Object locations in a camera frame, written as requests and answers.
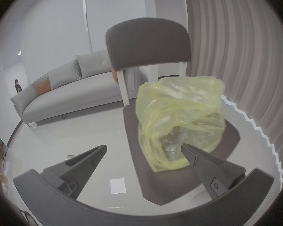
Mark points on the yellow plastic bag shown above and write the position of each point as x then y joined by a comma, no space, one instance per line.
179,116

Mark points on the grey sofa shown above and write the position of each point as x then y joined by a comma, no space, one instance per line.
85,93

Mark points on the pale grey curtain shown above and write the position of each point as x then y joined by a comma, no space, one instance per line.
238,43

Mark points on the person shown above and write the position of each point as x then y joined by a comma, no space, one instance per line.
18,86

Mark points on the grey sofa cushion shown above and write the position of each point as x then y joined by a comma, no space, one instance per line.
24,95
64,74
94,63

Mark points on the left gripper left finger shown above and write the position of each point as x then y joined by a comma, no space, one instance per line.
85,165

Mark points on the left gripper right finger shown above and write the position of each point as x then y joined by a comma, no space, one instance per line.
210,171

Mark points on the orange cushion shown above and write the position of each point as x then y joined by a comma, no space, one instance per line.
43,87
114,75

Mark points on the dark grey white-legged chair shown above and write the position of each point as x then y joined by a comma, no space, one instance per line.
148,43

